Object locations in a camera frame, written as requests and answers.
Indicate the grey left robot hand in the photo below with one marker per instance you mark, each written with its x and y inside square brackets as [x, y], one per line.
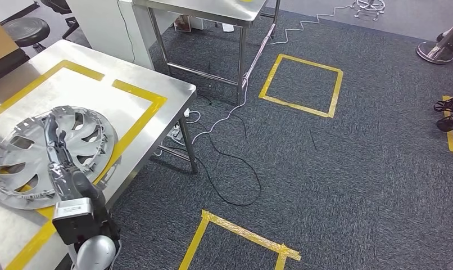
[68, 179]

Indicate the chrome chair base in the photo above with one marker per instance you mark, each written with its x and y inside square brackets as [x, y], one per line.
[368, 5]

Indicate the white power strip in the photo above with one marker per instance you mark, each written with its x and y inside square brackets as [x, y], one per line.
[187, 112]

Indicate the white cabinet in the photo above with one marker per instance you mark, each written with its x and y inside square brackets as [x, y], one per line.
[100, 26]

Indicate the black tripod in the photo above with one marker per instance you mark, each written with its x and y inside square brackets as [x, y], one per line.
[450, 111]

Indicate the small white box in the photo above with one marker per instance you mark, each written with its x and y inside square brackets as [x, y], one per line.
[228, 27]

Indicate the yellow workbench tape frame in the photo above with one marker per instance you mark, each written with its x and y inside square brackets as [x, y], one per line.
[137, 126]

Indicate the metal table frame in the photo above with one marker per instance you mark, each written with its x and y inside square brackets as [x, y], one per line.
[211, 9]

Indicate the grey plastic wheel cover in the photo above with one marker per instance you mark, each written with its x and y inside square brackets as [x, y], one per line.
[21, 160]

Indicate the black round stool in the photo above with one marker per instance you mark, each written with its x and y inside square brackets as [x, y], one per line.
[25, 31]

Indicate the white printed carton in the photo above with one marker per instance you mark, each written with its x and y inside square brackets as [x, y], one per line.
[187, 24]

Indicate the black padded case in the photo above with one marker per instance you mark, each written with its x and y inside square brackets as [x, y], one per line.
[7, 65]

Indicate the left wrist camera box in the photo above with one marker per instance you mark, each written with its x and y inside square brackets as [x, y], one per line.
[74, 223]

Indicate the person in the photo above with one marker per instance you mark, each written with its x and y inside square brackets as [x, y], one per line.
[451, 44]

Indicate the chrome stanchion post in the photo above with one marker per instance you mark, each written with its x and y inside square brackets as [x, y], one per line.
[435, 52]

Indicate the yellow floor tape square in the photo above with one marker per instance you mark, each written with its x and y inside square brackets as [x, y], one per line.
[241, 233]
[450, 143]
[332, 97]

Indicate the black office chair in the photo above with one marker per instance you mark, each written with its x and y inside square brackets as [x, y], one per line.
[62, 15]

